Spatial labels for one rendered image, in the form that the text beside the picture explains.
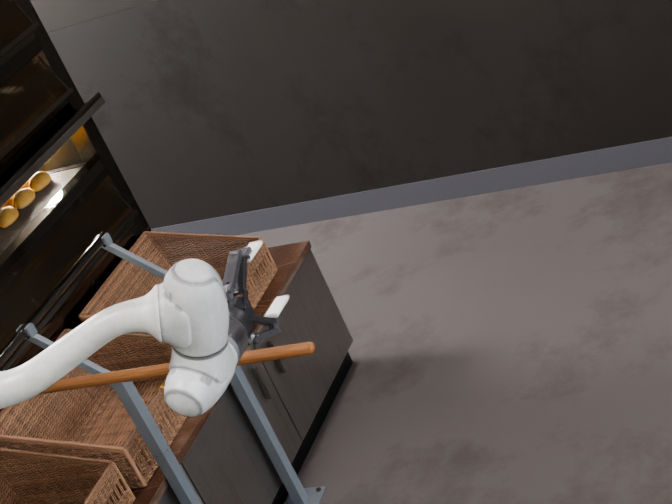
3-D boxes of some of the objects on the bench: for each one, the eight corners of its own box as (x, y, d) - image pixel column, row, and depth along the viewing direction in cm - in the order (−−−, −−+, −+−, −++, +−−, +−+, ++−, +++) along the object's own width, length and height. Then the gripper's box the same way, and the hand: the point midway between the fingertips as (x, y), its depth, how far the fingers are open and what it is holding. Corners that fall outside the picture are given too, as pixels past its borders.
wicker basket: (110, 379, 444) (74, 317, 432) (173, 288, 488) (142, 229, 476) (225, 362, 422) (190, 296, 410) (281, 268, 466) (251, 206, 454)
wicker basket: (22, 502, 396) (-22, 436, 384) (99, 389, 440) (63, 326, 428) (147, 489, 375) (105, 418, 363) (216, 371, 419) (180, 305, 407)
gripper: (184, 283, 235) (229, 221, 252) (238, 385, 246) (278, 320, 263) (217, 277, 232) (261, 216, 248) (270, 382, 243) (309, 316, 259)
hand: (268, 273), depth 255 cm, fingers open, 13 cm apart
